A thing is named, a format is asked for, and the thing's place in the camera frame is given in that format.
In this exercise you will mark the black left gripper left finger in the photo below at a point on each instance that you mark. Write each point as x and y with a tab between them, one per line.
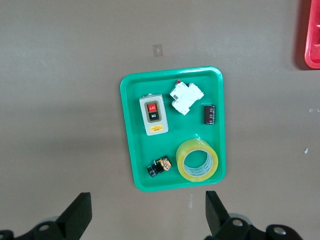
75	215

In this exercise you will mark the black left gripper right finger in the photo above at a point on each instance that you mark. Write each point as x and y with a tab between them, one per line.
216	215

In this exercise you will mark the clear yellowish packing tape roll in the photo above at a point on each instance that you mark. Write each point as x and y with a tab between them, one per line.
181	155

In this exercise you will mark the green plastic tray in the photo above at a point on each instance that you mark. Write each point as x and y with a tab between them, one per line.
135	150

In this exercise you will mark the clear tape strip on table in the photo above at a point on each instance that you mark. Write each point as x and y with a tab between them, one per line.
314	110

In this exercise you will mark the red tray holding valves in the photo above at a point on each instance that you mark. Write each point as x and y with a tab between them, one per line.
313	37

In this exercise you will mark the small black orange electronic component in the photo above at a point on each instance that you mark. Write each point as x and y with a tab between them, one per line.
160	166

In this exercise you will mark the dark cylindrical capacitor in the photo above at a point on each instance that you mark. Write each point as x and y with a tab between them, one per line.
209	114

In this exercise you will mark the small white scrap on table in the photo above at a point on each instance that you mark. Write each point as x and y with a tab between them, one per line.
306	150

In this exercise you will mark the white circuit breaker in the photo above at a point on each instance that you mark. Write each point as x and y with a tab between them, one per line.
186	97

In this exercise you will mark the grey on-off switch box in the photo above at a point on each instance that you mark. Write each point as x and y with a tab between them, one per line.
153	125

